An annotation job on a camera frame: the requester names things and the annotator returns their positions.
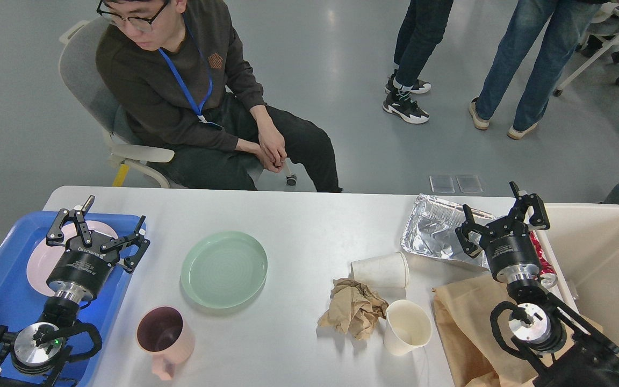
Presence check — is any upright white paper cup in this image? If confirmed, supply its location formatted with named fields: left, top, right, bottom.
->
left=384, top=299, right=433, bottom=356

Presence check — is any crushed red can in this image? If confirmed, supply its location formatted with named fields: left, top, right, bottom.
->
left=530, top=231, right=558, bottom=289

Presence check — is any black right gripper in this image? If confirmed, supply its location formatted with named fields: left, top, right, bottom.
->
left=455, top=181, right=550, bottom=283

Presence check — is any grey office chair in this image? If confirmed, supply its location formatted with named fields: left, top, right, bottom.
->
left=58, top=16, right=297, bottom=189

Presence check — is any floor plate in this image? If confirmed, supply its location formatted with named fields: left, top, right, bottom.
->
left=429, top=175, right=456, bottom=194
left=455, top=174, right=484, bottom=194

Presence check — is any seated person in black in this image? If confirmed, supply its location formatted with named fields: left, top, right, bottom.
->
left=96, top=1, right=342, bottom=193

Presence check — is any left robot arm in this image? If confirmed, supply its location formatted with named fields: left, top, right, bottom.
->
left=0, top=196, right=150, bottom=386

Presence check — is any beige plastic bin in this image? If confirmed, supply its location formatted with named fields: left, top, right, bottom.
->
left=538, top=203, right=619, bottom=346

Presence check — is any crumpled brown paper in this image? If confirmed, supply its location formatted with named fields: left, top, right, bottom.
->
left=318, top=278, right=389, bottom=340

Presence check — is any white rolling chair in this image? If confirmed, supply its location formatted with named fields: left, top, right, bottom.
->
left=553, top=2, right=619, bottom=97

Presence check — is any person in blue jeans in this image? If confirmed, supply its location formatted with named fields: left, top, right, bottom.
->
left=469, top=0, right=606, bottom=141

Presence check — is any aluminium foil tray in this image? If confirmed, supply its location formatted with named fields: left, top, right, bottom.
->
left=401, top=194, right=489, bottom=270

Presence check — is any right floor plate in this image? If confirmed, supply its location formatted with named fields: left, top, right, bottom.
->
left=455, top=174, right=484, bottom=194

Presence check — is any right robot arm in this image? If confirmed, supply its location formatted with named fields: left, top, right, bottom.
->
left=455, top=182, right=619, bottom=386

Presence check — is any left floor plate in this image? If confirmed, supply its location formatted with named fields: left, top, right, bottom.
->
left=429, top=175, right=456, bottom=194

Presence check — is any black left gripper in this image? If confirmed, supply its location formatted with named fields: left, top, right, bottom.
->
left=46, top=196, right=150, bottom=302

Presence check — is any pink mug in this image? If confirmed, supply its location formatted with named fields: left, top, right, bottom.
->
left=136, top=306, right=196, bottom=381

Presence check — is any brown paper bag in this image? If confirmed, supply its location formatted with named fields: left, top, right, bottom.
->
left=432, top=271, right=604, bottom=387

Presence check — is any blue plastic tray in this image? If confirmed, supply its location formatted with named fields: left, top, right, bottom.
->
left=0, top=211, right=140, bottom=386

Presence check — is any pink plate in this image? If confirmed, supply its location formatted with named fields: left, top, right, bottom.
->
left=26, top=220, right=118, bottom=297

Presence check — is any green plate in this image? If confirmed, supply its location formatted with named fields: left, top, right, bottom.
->
left=180, top=231, right=268, bottom=309

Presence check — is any person with black sneakers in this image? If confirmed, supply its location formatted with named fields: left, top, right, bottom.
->
left=383, top=1, right=454, bottom=124

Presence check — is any lying white paper cup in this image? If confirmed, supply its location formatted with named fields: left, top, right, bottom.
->
left=350, top=252, right=409, bottom=288

